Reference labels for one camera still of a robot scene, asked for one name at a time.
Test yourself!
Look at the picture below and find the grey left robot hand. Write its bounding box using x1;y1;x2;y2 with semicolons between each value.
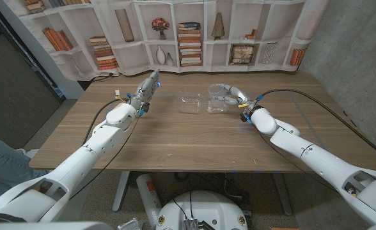
130;68;161;112

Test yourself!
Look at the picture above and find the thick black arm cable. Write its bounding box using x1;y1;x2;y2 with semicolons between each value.
82;98;132;146
258;88;376;164

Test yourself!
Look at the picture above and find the clear plastic measuring cup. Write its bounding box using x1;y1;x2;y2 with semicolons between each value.
207;83;230;111

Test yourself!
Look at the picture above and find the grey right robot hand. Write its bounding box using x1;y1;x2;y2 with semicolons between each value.
212;84;262;113

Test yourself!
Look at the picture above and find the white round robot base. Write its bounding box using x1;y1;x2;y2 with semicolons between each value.
155;190;249;230

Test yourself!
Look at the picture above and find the black floor cable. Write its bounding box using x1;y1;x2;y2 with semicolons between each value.
88;72;114;84

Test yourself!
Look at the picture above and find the clear plastic clamshell container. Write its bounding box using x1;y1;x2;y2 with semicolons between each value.
174;91;232;115

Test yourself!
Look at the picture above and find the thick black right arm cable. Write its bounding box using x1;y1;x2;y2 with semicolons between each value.
258;88;376;164

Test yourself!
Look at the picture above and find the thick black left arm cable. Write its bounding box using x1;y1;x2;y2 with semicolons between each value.
82;98;132;146

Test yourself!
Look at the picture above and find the person's leg in jeans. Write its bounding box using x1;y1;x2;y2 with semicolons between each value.
0;128;50;207

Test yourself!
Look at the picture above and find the printed bookshelf backdrop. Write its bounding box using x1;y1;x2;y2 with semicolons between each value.
2;0;331;81

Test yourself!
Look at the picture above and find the silver metal bracket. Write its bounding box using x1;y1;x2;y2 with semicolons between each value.
117;218;144;230

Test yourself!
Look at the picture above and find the white roll with orange label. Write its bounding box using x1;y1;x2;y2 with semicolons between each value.
136;173;163;229

